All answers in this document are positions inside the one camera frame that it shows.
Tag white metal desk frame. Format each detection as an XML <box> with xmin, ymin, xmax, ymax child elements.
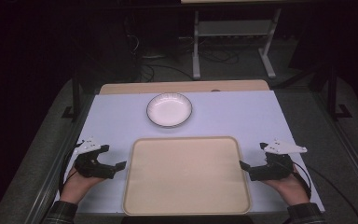
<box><xmin>191</xmin><ymin>7</ymin><xmax>282</xmax><ymax>81</ymax></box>

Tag person's left hand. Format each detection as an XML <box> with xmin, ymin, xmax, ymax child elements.
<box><xmin>59</xmin><ymin>165</ymin><xmax>105</xmax><ymax>205</ymax></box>

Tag white table cover board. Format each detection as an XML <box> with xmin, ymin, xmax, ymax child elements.
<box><xmin>53</xmin><ymin>90</ymin><xmax>326</xmax><ymax>217</ymax></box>

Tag black floor cables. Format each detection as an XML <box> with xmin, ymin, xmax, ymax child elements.
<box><xmin>180</xmin><ymin>36</ymin><xmax>241</xmax><ymax>66</ymax></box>

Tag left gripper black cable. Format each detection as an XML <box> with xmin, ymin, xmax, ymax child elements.
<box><xmin>58</xmin><ymin>141</ymin><xmax>85</xmax><ymax>195</ymax></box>

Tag light wooden table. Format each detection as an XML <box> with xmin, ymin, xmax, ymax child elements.
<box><xmin>99</xmin><ymin>79</ymin><xmax>270</xmax><ymax>95</ymax></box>

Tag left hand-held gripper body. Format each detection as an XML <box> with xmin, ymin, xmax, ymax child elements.
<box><xmin>73</xmin><ymin>136</ymin><xmax>106</xmax><ymax>180</ymax></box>

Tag black metal stand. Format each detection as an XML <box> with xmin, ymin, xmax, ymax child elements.
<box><xmin>61</xmin><ymin>69</ymin><xmax>82</xmax><ymax>121</ymax></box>
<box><xmin>326</xmin><ymin>65</ymin><xmax>353</xmax><ymax>121</ymax></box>

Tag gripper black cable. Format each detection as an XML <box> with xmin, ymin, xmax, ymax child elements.
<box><xmin>291</xmin><ymin>161</ymin><xmax>358</xmax><ymax>224</ymax></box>
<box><xmin>58</xmin><ymin>141</ymin><xmax>85</xmax><ymax>195</ymax></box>

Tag beige plastic tray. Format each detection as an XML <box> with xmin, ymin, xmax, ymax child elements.
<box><xmin>122</xmin><ymin>135</ymin><xmax>253</xmax><ymax>217</ymax></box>

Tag white plate with dark rim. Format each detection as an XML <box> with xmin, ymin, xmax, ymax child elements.
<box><xmin>145</xmin><ymin>91</ymin><xmax>194</xmax><ymax>129</ymax></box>

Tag person's right hand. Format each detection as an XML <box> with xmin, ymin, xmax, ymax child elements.
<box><xmin>262</xmin><ymin>164</ymin><xmax>311</xmax><ymax>207</ymax></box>

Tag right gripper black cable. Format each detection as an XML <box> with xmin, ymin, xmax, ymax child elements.
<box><xmin>291</xmin><ymin>161</ymin><xmax>358</xmax><ymax>224</ymax></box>

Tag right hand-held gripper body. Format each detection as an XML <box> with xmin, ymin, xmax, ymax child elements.
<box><xmin>262</xmin><ymin>138</ymin><xmax>309</xmax><ymax>182</ymax></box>

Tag aluminium rail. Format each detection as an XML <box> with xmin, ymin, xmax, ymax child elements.
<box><xmin>24</xmin><ymin>92</ymin><xmax>95</xmax><ymax>224</ymax></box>
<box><xmin>310</xmin><ymin>91</ymin><xmax>358</xmax><ymax>200</ymax></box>

